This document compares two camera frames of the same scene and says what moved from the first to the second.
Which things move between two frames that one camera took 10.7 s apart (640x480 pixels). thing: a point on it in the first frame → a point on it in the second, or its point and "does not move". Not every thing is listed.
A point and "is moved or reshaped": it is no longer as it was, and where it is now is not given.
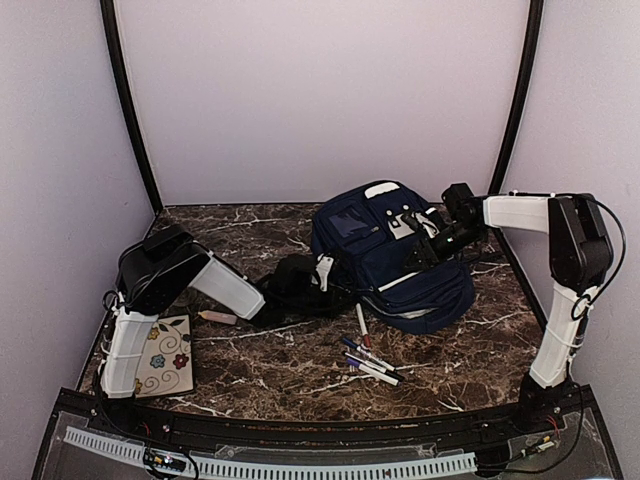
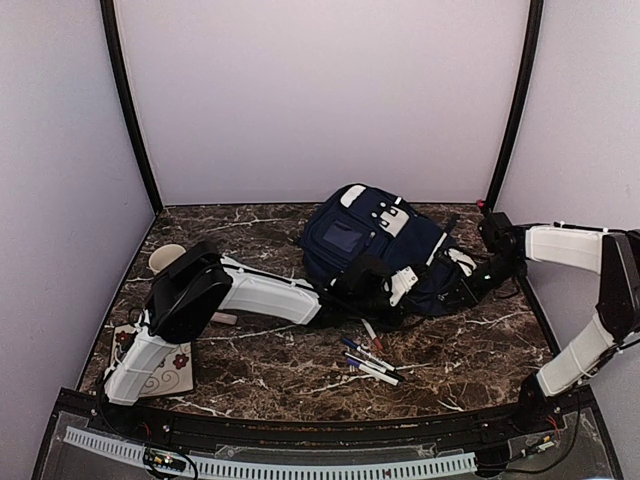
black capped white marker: x=377 y=367 does not move
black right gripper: x=421 y=247 → x=474 y=295
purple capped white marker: x=356 y=363 does not move
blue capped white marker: x=358 y=347 does not move
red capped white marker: x=366 y=338 → x=372 y=334
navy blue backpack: x=361 y=224 is moved or reshaped
